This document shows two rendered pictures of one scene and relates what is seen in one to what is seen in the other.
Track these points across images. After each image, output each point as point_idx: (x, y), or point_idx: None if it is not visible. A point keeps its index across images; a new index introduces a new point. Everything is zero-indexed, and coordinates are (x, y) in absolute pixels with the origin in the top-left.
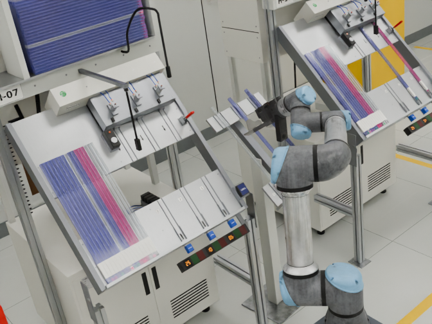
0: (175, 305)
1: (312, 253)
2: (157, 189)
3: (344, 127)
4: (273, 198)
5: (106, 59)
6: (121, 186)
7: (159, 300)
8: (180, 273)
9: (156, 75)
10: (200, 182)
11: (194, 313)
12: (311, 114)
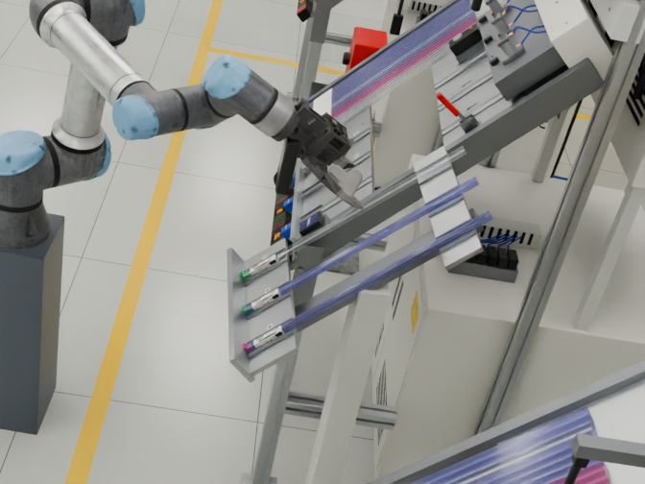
0: (381, 376)
1: (63, 116)
2: (551, 312)
3: (97, 69)
4: (259, 254)
5: None
6: (620, 300)
7: (387, 336)
8: (394, 348)
9: (546, 43)
10: (365, 177)
11: (374, 431)
12: (191, 86)
